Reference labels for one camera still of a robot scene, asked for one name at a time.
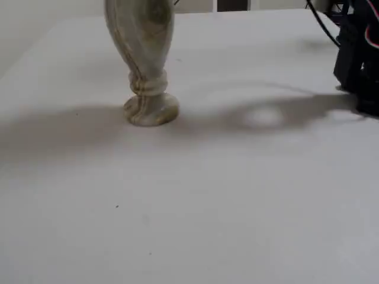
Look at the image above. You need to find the marbled onyx stone vase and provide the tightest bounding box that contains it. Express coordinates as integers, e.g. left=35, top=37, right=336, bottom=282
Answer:
left=103, top=0, right=181, bottom=127

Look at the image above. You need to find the dark background panel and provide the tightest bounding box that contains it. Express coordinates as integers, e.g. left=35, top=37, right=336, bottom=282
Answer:
left=217, top=0, right=249, bottom=12

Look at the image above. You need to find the black cable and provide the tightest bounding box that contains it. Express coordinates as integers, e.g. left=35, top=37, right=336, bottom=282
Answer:
left=304, top=0, right=342, bottom=47

